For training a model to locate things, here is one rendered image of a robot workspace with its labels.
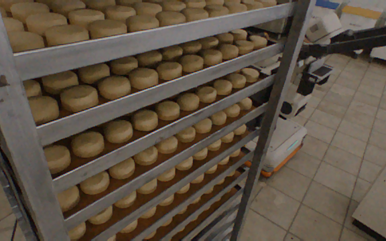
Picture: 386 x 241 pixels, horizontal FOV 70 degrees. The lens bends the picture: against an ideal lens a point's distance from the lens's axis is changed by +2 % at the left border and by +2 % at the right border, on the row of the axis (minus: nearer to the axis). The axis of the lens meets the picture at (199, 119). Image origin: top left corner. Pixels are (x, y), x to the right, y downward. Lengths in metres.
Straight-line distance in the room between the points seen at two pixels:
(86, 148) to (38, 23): 0.19
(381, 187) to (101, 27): 1.91
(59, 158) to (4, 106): 0.17
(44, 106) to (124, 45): 0.13
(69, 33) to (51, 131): 0.12
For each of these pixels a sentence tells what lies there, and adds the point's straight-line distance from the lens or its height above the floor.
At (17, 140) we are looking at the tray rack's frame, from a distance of 0.34.
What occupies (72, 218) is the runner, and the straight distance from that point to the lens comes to 0.50.
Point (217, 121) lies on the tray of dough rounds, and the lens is 0.70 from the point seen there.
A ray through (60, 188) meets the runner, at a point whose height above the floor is 1.31.
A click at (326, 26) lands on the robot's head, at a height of 1.21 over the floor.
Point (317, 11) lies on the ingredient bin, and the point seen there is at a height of 0.62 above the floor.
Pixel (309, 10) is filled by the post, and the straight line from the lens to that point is 0.71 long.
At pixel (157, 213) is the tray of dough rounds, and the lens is 0.73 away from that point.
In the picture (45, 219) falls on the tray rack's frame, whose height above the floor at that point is 1.31.
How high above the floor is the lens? 1.64
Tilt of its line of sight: 35 degrees down
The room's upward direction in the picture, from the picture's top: 7 degrees clockwise
